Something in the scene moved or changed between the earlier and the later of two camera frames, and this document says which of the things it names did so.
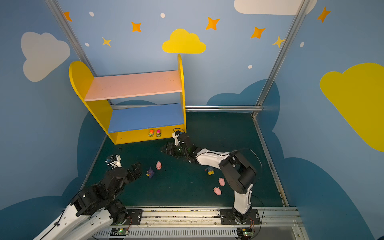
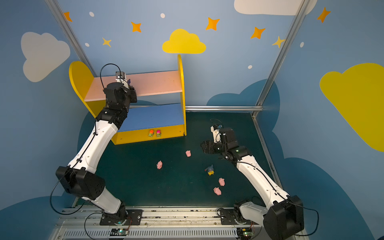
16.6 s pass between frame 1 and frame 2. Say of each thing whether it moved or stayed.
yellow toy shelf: stayed
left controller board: stayed
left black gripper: moved
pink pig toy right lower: stayed
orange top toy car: stayed
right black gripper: moved
